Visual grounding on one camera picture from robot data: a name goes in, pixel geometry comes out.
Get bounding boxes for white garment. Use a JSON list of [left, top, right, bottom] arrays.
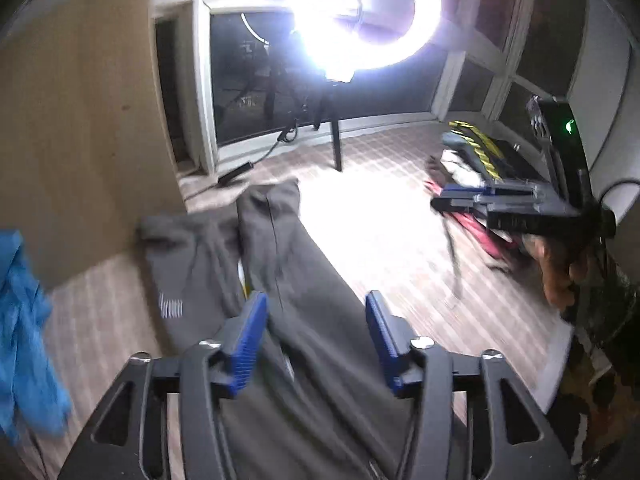
[[440, 155, 488, 186]]

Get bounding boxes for black tripod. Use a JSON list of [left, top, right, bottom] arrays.
[[265, 67, 343, 173]]

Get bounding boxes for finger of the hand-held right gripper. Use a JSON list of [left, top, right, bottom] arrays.
[[431, 196, 553, 216], [442, 182, 556, 201]]

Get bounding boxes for person's right forearm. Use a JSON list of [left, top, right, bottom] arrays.
[[560, 240, 640, 480]]

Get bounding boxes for black power cable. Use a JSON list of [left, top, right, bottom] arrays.
[[250, 115, 301, 166]]

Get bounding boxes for dark grey pants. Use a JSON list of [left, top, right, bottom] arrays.
[[137, 180, 453, 480]]

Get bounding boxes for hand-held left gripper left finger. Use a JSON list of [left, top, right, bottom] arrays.
[[57, 290, 269, 480]]

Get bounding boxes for wooden panel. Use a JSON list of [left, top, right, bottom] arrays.
[[0, 0, 188, 291]]

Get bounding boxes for black yellow striped garment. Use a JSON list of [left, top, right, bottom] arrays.
[[442, 120, 543, 186]]

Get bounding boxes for blue garment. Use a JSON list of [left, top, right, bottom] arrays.
[[0, 230, 73, 446]]

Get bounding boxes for person's right hand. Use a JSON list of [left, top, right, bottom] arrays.
[[525, 232, 601, 311]]

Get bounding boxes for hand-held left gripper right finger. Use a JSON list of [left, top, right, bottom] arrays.
[[365, 290, 573, 480]]

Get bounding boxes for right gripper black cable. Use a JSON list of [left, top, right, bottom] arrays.
[[597, 177, 640, 211]]

